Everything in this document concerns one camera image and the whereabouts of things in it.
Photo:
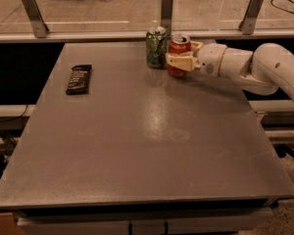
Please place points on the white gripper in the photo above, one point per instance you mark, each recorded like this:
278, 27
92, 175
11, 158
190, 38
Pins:
211, 60

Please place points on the red Coca-Cola can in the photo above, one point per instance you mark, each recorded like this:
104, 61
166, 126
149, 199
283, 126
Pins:
178, 44

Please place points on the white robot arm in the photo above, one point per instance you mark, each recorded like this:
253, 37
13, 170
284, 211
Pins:
261, 72

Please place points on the green soda can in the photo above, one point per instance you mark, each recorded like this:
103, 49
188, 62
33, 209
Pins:
156, 47

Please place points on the black snack bar wrapper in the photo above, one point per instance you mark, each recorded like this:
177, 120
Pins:
79, 80

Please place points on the middle metal bracket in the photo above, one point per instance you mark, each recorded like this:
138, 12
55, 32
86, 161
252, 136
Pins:
166, 15

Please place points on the metal bracket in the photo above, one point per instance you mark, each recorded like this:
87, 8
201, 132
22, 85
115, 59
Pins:
248, 23
39, 27
166, 15

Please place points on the right metal bracket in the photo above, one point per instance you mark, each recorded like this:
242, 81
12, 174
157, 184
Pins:
248, 23

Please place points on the metal rail behind table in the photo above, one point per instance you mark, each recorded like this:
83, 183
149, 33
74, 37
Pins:
66, 37

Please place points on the left metal bracket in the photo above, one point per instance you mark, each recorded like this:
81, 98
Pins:
39, 27

